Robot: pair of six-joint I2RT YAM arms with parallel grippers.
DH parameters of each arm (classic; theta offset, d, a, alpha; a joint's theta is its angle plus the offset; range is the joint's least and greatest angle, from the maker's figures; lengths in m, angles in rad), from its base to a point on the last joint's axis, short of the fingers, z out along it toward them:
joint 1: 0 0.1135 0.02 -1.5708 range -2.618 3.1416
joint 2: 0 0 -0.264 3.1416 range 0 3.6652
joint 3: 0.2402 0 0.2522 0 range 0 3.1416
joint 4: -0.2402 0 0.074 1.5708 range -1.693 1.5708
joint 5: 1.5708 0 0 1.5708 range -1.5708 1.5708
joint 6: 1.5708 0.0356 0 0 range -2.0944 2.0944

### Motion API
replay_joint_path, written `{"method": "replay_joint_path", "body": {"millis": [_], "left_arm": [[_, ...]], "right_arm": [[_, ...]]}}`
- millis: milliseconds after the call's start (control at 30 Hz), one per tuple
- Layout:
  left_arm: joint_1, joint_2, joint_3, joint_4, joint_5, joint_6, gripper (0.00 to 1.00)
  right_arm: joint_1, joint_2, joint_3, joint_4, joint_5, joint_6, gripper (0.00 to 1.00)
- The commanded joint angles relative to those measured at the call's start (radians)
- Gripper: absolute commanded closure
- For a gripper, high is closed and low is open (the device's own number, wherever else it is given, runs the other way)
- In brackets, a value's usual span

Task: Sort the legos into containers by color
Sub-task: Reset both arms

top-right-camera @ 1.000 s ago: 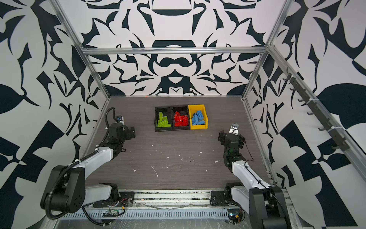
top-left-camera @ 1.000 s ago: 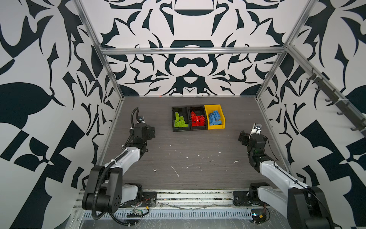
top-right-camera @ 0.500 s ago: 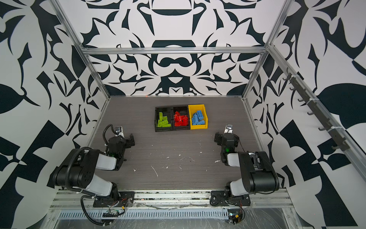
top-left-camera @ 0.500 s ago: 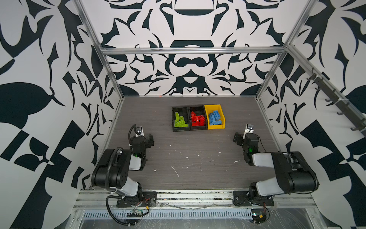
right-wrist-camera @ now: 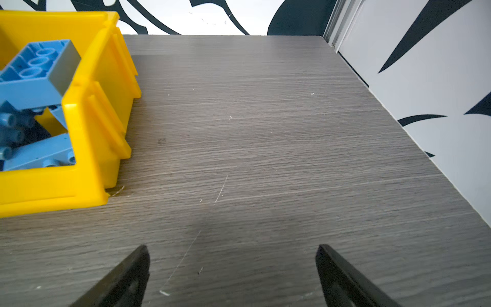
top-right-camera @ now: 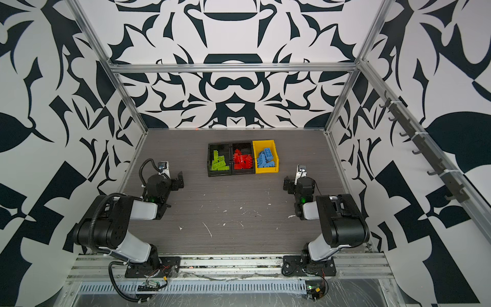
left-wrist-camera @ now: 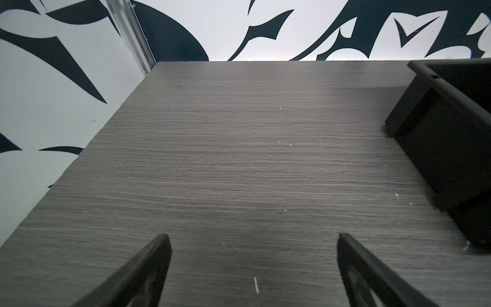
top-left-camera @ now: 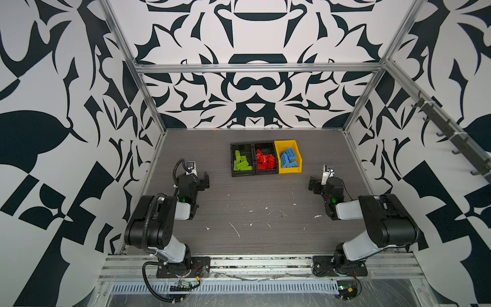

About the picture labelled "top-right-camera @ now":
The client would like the right circuit board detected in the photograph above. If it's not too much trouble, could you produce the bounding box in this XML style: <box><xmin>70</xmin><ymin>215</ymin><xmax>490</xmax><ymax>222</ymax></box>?
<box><xmin>306</xmin><ymin>281</ymin><xmax>329</xmax><ymax>301</ymax></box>

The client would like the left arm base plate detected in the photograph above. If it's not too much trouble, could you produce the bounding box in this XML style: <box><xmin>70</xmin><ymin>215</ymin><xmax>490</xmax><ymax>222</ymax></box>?
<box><xmin>125</xmin><ymin>257</ymin><xmax>181</xmax><ymax>278</ymax></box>

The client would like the circuit board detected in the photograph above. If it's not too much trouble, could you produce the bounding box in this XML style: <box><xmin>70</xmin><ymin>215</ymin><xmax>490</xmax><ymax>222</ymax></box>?
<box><xmin>138</xmin><ymin>280</ymin><xmax>168</xmax><ymax>292</ymax></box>
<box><xmin>306</xmin><ymin>281</ymin><xmax>329</xmax><ymax>301</ymax></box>

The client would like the yellow bin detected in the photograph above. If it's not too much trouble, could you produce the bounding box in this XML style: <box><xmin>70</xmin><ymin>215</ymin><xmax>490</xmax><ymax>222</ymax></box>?
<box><xmin>252</xmin><ymin>140</ymin><xmax>280</xmax><ymax>174</ymax></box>

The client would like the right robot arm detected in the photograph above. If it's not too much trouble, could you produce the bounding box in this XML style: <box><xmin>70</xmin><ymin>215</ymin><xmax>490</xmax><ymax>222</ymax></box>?
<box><xmin>283</xmin><ymin>177</ymin><xmax>369</xmax><ymax>264</ymax></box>

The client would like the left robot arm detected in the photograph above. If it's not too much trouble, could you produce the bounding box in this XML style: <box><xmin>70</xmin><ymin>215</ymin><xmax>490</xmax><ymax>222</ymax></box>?
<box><xmin>72</xmin><ymin>172</ymin><xmax>184</xmax><ymax>270</ymax></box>

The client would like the middle black bin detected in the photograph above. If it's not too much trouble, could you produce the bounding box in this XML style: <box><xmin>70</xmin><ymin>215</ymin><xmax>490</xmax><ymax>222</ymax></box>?
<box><xmin>231</xmin><ymin>141</ymin><xmax>255</xmax><ymax>175</ymax></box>

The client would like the green lego brick cluster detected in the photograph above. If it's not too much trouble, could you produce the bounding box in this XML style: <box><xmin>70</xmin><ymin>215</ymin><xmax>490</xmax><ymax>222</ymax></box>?
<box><xmin>210</xmin><ymin>161</ymin><xmax>230</xmax><ymax>171</ymax></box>

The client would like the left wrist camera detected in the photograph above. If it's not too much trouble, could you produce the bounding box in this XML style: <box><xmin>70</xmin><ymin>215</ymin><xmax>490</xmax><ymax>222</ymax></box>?
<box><xmin>157</xmin><ymin>161</ymin><xmax>170</xmax><ymax>179</ymax></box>

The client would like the left circuit board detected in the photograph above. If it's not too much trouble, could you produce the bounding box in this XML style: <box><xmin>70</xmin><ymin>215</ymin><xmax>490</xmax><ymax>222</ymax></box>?
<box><xmin>138</xmin><ymin>280</ymin><xmax>168</xmax><ymax>292</ymax></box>

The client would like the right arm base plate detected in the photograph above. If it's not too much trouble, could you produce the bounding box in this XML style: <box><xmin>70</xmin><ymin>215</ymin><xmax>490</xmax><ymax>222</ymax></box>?
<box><xmin>281</xmin><ymin>255</ymin><xmax>337</xmax><ymax>277</ymax></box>

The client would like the white cable duct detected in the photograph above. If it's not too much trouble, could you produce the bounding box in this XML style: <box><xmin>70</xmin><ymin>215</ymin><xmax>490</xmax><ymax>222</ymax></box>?
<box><xmin>78</xmin><ymin>280</ymin><xmax>309</xmax><ymax>295</ymax></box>

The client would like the red lego arch piece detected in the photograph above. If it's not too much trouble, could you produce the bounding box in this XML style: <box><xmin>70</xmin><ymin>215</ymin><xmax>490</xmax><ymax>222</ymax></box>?
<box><xmin>233</xmin><ymin>149</ymin><xmax>253</xmax><ymax>170</ymax></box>

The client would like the left black bin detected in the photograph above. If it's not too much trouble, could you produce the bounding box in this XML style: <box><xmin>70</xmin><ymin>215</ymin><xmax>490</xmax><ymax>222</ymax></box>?
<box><xmin>207</xmin><ymin>143</ymin><xmax>232</xmax><ymax>177</ymax></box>

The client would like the black bin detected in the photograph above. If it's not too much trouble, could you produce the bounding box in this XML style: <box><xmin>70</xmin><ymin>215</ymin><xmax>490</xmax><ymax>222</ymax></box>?
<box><xmin>207</xmin><ymin>143</ymin><xmax>232</xmax><ymax>177</ymax></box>
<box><xmin>231</xmin><ymin>141</ymin><xmax>255</xmax><ymax>175</ymax></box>

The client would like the blue lego brick front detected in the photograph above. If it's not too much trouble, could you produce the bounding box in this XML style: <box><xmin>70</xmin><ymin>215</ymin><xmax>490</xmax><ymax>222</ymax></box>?
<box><xmin>257</xmin><ymin>148</ymin><xmax>276</xmax><ymax>168</ymax></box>

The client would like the wall hook rail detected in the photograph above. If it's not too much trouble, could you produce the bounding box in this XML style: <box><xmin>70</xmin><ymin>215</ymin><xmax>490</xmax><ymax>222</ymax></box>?
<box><xmin>381</xmin><ymin>95</ymin><xmax>471</xmax><ymax>203</ymax></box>

